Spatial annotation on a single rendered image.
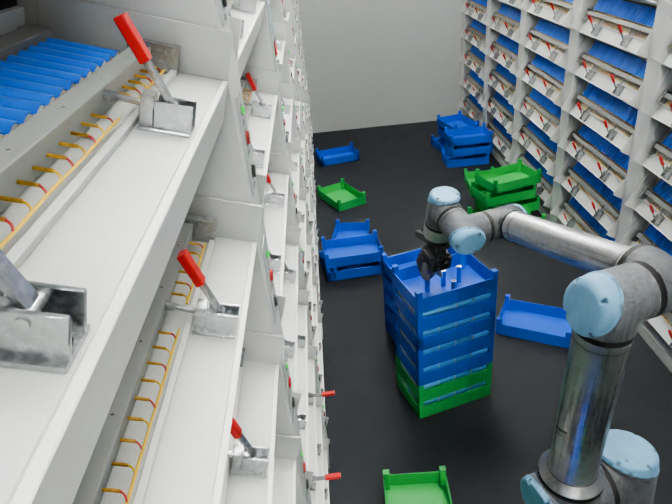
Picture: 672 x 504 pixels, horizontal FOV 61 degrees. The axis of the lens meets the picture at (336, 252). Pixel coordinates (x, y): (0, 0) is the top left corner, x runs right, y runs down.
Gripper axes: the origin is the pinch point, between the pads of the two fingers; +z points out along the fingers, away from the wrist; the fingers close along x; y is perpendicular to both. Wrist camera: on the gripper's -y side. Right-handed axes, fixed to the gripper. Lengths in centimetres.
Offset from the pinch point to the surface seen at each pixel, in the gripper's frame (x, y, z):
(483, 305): 15.9, 12.9, 8.3
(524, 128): 140, -132, 51
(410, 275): -1.8, -7.6, 7.4
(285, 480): -70, 76, -56
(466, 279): 15.2, 1.9, 6.1
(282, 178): -49, 5, -57
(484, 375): 17.8, 21.3, 39.7
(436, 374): -2.0, 19.2, 31.7
